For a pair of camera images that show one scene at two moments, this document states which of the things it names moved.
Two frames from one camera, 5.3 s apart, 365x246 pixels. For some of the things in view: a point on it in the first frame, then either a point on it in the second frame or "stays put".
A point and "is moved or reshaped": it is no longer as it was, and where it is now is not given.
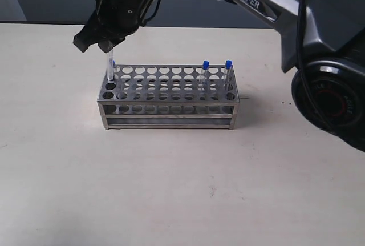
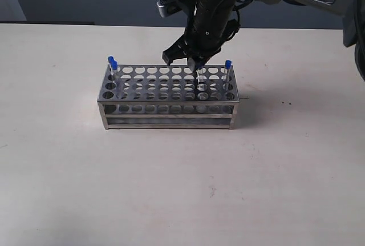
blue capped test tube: x=228 y=76 stays put
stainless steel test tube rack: x=167 y=97 stays put
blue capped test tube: x=110 y=64 is moved or reshaped
